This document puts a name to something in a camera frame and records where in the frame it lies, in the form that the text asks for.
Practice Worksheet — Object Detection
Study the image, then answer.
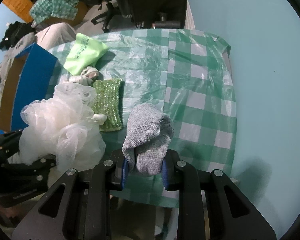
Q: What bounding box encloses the white mesh bath pouf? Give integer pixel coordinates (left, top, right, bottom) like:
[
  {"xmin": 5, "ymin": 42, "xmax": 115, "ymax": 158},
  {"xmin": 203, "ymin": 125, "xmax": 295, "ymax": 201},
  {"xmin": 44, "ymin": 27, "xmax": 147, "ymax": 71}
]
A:
[{"xmin": 19, "ymin": 83, "xmax": 107, "ymax": 172}]

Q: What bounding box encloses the grey knitted sock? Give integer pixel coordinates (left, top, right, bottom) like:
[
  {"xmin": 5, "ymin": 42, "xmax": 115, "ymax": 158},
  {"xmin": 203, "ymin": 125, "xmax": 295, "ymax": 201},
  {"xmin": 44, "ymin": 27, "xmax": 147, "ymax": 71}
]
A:
[{"xmin": 122, "ymin": 103, "xmax": 173, "ymax": 177}]

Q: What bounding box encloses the blue cardboard box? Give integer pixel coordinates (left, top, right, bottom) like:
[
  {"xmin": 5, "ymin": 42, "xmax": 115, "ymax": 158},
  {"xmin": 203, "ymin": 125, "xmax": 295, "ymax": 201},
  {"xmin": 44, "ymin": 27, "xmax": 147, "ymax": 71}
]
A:
[{"xmin": 0, "ymin": 43, "xmax": 57, "ymax": 132}]

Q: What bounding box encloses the green sparkly sponge cloth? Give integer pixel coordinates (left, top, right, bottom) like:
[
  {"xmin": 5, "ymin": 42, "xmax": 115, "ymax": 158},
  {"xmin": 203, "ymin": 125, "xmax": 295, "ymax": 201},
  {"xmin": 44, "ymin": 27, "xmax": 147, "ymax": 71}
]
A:
[{"xmin": 91, "ymin": 79, "xmax": 123, "ymax": 132}]

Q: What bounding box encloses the crumpled white patterned bag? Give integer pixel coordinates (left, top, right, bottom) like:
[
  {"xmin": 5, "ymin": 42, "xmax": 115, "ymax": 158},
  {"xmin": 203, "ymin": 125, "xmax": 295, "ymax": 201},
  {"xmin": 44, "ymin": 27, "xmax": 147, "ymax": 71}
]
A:
[{"xmin": 68, "ymin": 66, "xmax": 99, "ymax": 86}]

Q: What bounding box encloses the green checkered plastic tablecloth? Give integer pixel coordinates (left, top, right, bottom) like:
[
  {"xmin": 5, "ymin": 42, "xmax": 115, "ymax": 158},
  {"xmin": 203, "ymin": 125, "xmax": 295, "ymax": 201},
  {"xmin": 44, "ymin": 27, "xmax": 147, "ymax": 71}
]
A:
[{"xmin": 43, "ymin": 28, "xmax": 238, "ymax": 209}]

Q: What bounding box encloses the beige bed sheet mattress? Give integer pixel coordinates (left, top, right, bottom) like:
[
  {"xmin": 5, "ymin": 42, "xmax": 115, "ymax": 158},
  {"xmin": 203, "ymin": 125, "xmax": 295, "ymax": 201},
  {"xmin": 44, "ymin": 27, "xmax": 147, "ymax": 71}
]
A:
[{"xmin": 34, "ymin": 23, "xmax": 77, "ymax": 50}]

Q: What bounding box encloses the light green printed cloth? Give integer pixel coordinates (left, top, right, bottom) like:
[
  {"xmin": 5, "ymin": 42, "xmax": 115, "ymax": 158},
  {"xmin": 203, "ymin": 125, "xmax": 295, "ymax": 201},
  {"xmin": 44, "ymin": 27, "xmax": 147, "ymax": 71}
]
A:
[{"xmin": 63, "ymin": 33, "xmax": 109, "ymax": 76}]

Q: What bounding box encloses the black clothes pile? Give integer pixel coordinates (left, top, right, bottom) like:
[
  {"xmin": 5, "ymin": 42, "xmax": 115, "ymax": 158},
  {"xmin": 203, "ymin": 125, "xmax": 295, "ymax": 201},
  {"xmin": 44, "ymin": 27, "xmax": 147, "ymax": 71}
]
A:
[{"xmin": 0, "ymin": 21, "xmax": 37, "ymax": 51}]

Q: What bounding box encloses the green checkered cloth on box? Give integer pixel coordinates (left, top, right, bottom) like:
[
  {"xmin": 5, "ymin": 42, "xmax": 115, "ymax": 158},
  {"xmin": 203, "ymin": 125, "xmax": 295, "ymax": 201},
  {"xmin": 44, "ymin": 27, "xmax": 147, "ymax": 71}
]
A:
[{"xmin": 29, "ymin": 0, "xmax": 78, "ymax": 23}]

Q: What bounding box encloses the black office chair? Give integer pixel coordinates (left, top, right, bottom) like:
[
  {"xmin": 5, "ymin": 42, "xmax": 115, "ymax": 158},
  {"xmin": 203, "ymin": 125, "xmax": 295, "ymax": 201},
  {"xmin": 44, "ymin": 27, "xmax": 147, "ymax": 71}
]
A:
[{"xmin": 75, "ymin": 0, "xmax": 136, "ymax": 33}]

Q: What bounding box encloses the large black cabinet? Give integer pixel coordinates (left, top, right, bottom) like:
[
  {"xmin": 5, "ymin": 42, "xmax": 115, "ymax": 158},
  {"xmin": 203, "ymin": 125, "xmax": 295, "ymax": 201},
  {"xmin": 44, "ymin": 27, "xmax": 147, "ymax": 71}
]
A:
[{"xmin": 127, "ymin": 0, "xmax": 187, "ymax": 29}]

